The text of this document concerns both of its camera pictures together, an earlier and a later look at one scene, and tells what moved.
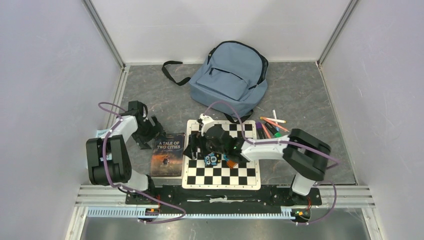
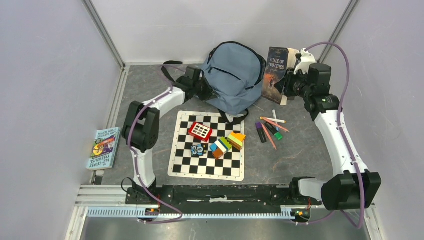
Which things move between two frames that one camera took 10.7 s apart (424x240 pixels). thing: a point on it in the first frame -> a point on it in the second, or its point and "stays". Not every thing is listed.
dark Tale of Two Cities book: [167, 155] -> [279, 59]
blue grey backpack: [235, 72] stays
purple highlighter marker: [260, 133] stays
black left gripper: [156, 130] -> [209, 93]
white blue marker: [274, 112] stays
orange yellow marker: [276, 124] stays
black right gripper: [195, 140] -> [289, 77]
